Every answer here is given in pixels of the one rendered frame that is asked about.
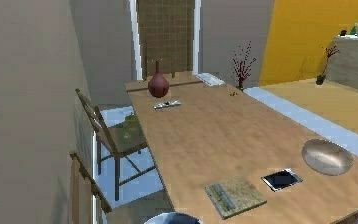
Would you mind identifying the light wooden dining table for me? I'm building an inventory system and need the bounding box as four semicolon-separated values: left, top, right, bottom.
124;73;358;224

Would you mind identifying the silver remote control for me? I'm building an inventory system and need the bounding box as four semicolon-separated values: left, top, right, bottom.
152;99;182;110

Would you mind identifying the blue round object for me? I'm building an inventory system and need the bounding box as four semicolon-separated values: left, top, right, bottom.
143;212;205;224

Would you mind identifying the dark red vase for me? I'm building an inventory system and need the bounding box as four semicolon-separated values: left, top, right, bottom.
147;60;171;99

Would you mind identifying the olive green book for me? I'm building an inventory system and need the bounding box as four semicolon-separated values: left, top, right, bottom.
204;175;268;220

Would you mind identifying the black tablet with white frame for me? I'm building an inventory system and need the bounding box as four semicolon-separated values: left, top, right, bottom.
261;168;304;193

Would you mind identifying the red twig house plant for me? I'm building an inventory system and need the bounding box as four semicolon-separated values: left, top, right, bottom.
232;41;257;91
315;45;341;86

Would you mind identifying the white keyboard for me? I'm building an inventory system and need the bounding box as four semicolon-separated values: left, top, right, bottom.
195;72;226;87

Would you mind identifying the grey metal bowl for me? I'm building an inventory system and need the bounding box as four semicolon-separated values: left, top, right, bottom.
301;138;355;177

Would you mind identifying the brown gridded room door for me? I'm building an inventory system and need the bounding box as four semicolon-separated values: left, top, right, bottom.
136;0;195;81

